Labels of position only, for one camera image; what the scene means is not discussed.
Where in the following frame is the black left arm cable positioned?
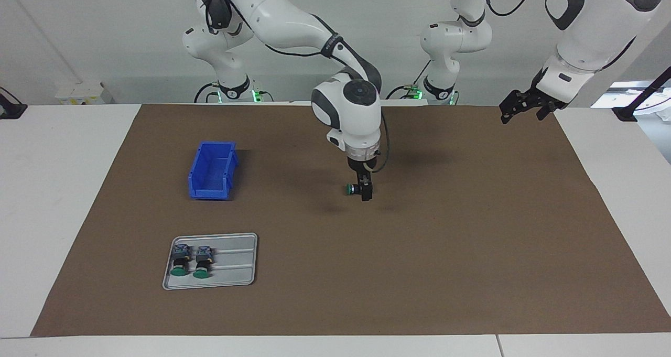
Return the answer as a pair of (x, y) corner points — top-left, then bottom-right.
(480, 0), (643, 72)

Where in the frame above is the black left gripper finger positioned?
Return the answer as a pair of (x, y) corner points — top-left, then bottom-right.
(499, 89), (535, 125)
(537, 102), (563, 121)

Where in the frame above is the brown paper mat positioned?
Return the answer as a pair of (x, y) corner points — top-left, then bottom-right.
(30, 103), (671, 338)

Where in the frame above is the black camera stand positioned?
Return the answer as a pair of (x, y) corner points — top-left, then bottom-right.
(612, 66), (671, 122)

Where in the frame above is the white box yellow label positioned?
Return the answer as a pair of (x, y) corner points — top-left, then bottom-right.
(55, 82), (113, 105)

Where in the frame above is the blue plastic bin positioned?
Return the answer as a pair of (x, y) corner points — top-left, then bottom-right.
(188, 141), (239, 200)

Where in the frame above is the grey metal tray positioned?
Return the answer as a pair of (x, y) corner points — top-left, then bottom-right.
(162, 233), (258, 290)

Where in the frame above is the black base cable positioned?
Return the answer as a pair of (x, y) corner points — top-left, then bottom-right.
(387, 59), (433, 100)
(194, 82), (220, 104)

